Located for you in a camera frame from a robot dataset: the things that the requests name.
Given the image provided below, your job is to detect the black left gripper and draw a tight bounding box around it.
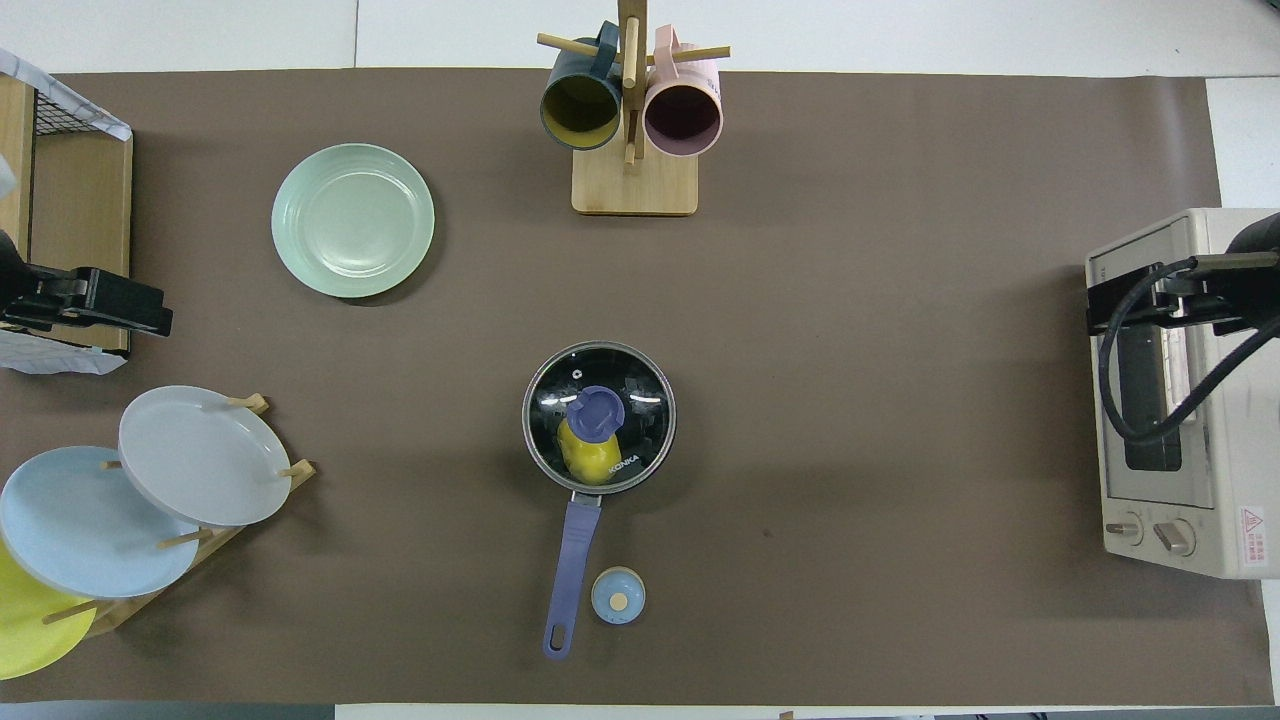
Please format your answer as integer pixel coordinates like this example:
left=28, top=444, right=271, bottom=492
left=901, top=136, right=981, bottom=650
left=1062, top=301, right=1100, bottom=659
left=3, top=268, right=174, bottom=337

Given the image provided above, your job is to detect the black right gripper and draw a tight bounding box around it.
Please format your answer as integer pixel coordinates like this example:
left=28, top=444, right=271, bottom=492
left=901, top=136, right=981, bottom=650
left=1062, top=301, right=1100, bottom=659
left=1087, top=252, right=1251, bottom=336

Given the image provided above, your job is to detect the yellow lemon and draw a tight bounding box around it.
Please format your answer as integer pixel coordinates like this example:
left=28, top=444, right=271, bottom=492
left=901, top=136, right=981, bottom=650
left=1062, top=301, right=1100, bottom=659
left=556, top=415, right=623, bottom=486

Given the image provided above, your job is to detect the glass lid purple knob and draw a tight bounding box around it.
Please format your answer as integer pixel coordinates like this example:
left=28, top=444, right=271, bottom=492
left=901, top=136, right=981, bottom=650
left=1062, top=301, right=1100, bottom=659
left=521, top=341, right=678, bottom=496

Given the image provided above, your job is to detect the grey plate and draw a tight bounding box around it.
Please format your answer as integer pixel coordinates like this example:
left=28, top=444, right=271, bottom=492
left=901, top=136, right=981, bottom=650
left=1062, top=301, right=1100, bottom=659
left=118, top=385, right=293, bottom=528

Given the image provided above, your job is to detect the light blue plate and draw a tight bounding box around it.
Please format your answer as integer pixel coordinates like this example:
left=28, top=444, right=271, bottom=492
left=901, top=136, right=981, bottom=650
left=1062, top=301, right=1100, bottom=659
left=0, top=445, right=201, bottom=600

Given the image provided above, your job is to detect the pale green plate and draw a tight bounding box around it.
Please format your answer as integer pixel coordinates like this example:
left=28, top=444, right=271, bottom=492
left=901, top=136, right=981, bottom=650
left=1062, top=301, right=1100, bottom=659
left=271, top=143, right=436, bottom=299

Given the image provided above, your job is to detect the wooden plate rack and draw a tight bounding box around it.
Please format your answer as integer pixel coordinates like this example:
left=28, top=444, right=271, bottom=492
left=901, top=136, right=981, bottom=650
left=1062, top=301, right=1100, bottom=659
left=40, top=393, right=317, bottom=639

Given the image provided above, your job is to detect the yellow plate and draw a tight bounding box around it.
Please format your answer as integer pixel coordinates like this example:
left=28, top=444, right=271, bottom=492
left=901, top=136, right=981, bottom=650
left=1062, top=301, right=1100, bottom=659
left=0, top=540, right=101, bottom=681

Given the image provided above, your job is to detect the white printed paper sheet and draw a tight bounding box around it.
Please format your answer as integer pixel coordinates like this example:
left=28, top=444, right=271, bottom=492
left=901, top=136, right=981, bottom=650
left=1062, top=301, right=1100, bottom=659
left=0, top=328, right=129, bottom=376

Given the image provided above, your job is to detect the wooden shelf board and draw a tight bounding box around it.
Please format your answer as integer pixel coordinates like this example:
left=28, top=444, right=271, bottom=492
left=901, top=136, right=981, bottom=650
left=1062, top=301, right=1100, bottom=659
left=0, top=75, right=134, bottom=353

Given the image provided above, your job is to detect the beige toaster oven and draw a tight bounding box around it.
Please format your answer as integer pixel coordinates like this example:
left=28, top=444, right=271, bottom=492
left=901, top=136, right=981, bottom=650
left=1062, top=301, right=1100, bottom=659
left=1085, top=207, right=1280, bottom=581

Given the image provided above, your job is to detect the white patterned cloth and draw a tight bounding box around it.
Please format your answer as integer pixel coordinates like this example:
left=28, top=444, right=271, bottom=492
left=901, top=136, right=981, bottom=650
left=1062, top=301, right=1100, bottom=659
left=0, top=48, right=133, bottom=141

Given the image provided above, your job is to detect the brown table mat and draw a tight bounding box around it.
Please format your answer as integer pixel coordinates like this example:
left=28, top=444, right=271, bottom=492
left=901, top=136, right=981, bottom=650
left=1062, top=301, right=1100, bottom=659
left=0, top=68, right=1276, bottom=706

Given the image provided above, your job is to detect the pink mug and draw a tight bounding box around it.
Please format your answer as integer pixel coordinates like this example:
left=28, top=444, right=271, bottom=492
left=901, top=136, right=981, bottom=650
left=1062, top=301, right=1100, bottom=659
left=643, top=25, right=723, bottom=158

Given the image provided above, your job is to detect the dark blue mug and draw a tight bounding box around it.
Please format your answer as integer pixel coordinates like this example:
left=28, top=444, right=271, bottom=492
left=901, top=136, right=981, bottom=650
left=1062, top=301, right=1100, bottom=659
left=540, top=22, right=623, bottom=151

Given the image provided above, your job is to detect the wooden mug tree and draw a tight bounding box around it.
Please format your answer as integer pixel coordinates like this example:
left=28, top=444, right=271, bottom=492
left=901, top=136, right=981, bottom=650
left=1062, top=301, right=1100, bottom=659
left=537, top=0, right=731, bottom=217

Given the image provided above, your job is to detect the small blue round timer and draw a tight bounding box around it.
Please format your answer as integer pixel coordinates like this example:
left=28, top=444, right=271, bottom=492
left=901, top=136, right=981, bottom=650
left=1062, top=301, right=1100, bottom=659
left=591, top=566, right=647, bottom=626

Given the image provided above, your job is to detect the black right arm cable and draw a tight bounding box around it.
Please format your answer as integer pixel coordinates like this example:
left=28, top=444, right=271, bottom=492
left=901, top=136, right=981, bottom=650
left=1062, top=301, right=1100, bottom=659
left=1098, top=258, right=1280, bottom=446

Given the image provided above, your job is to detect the black wire basket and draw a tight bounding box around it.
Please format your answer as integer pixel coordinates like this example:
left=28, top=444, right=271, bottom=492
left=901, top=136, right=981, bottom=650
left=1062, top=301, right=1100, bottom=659
left=30, top=85, right=116, bottom=138

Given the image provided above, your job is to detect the dark pot purple handle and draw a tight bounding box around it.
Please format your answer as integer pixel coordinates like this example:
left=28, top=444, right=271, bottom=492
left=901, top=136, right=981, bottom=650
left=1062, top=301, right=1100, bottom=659
left=521, top=341, right=678, bottom=661

